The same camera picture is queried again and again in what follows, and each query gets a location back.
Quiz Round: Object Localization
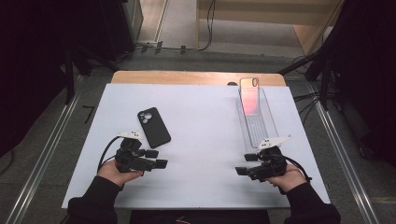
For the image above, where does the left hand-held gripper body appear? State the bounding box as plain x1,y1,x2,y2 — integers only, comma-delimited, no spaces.
114,131,157,174

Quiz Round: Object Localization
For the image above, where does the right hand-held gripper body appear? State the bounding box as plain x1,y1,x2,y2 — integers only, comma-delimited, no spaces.
250,134,293,183

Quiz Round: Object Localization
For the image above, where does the black phone case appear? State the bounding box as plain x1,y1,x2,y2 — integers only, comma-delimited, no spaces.
136,106,172,149

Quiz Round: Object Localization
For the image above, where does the clear plastic tray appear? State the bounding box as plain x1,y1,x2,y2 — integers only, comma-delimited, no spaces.
235,87,279,154

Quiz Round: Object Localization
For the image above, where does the pink iridescent phone case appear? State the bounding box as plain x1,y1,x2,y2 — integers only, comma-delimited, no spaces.
238,77,262,118

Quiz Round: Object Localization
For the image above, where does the person's left hand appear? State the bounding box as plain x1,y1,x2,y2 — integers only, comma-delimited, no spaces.
97,159,145,189

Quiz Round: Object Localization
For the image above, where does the person's right hand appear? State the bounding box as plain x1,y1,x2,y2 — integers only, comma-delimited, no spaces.
265,163,308,194

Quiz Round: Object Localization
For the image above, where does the white table board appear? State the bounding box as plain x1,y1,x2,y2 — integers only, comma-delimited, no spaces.
61,83,331,209

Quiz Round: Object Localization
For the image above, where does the wooden table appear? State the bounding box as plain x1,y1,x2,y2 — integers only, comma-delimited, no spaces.
110,70,287,88

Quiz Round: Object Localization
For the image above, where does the black metal stand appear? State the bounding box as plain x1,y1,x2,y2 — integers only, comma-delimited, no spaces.
64,43,120,105
278,46,335,111

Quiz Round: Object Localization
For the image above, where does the black curtain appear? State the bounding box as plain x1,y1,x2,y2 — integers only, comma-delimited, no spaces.
323,0,396,169
0,0,138,158

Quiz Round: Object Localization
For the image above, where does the grey cabinet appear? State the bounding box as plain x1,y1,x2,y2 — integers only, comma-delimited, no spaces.
121,0,145,45

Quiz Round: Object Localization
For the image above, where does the light wooden shelf unit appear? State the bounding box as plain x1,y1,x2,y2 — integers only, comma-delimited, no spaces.
195,0,345,58

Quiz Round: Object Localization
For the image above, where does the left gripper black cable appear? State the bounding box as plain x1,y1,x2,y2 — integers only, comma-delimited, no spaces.
96,135,123,173

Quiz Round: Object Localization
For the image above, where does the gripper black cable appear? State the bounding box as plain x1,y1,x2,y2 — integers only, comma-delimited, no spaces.
284,155,313,183
96,135,123,173

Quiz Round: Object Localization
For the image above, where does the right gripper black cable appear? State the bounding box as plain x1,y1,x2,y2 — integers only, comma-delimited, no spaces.
284,155,313,183

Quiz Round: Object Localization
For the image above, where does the bundle of black floor cables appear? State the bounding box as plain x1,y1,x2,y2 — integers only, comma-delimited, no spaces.
292,91,323,126

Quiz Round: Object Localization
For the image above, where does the metal floor rail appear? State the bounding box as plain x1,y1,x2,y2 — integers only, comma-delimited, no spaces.
5,76,82,224
306,81,381,224

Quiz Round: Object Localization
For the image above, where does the black hanging cable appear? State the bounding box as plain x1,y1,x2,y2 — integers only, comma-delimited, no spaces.
197,0,218,52

